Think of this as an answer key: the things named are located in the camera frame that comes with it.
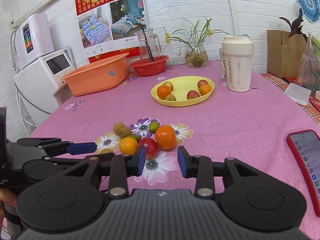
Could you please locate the red plastic basket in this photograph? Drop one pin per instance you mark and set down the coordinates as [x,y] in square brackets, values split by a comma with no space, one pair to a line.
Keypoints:
[150,68]

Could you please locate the yellow plastic plate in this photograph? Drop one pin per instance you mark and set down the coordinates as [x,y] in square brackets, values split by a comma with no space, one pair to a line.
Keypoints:
[183,81]

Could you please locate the orange plastic basin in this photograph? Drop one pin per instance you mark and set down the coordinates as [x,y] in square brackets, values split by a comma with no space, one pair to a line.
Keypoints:
[95,80]

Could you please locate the white appliance with screen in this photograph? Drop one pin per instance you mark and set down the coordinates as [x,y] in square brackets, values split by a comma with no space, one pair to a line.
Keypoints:
[35,87]

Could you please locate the white flat box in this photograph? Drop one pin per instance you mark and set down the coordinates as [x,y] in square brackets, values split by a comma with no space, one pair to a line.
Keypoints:
[297,93]

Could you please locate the clear plastic bag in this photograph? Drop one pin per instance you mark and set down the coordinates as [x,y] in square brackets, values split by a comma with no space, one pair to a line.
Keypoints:
[308,67]

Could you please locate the white wall pipe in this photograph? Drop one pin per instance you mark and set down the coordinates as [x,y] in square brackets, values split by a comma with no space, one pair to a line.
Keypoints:
[230,5]

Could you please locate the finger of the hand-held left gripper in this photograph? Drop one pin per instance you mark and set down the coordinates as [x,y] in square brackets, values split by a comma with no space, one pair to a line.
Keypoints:
[81,148]
[62,159]

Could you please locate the orange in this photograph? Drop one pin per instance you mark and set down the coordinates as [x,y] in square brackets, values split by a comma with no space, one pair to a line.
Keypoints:
[165,137]
[128,145]
[163,91]
[205,90]

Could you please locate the person's left hand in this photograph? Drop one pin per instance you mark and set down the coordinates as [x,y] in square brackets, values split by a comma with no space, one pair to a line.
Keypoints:
[8,196]

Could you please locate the cardboard box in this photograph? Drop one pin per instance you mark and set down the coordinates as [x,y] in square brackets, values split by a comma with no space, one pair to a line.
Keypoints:
[280,55]

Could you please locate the glass vase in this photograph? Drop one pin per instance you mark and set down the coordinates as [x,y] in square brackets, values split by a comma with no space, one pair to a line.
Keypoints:
[196,57]

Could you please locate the green plant yellow flowers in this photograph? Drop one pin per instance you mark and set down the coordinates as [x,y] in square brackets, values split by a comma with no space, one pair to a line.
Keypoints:
[199,38]

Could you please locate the dark purple plant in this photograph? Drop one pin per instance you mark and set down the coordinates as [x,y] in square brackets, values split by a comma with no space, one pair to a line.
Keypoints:
[296,27]

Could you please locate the pink floral tablecloth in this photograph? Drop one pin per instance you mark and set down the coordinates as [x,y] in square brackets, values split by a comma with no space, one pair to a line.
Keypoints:
[237,120]

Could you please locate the red smartphone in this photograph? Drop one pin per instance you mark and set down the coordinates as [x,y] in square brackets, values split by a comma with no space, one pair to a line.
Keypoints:
[307,160]

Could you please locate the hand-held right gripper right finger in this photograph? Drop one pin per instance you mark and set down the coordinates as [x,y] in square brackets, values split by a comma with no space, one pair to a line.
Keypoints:
[182,161]

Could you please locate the white blender cup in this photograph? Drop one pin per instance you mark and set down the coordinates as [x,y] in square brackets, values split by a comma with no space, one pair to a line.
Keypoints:
[237,67]

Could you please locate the plaid tablecloth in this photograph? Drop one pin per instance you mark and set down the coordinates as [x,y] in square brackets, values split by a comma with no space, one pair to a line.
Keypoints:
[312,110]

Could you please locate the glass pitcher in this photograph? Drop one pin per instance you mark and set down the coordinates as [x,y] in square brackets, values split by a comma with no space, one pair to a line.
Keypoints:
[155,45]

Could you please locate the green box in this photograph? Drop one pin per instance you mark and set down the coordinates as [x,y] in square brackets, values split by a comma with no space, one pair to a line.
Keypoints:
[316,45]

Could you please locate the white water purifier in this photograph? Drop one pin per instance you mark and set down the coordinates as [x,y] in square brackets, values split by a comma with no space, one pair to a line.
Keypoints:
[37,42]

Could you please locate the red apple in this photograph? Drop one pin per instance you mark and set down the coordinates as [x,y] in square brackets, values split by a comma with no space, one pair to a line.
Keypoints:
[202,82]
[193,94]
[150,146]

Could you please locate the brown kiwi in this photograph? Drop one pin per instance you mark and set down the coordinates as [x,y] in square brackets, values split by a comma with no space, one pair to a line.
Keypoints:
[125,133]
[171,97]
[107,151]
[118,127]

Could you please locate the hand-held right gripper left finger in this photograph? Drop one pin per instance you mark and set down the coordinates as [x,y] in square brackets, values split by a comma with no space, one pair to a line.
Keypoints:
[141,158]

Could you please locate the wall calendar poster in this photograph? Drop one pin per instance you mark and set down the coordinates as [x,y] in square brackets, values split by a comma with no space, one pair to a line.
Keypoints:
[100,30]

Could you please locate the large blue paper fan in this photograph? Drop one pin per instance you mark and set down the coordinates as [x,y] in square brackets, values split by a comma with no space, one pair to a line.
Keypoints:
[308,0]

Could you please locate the black straw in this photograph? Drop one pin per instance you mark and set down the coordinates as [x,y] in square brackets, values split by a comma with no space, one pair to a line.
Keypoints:
[148,50]

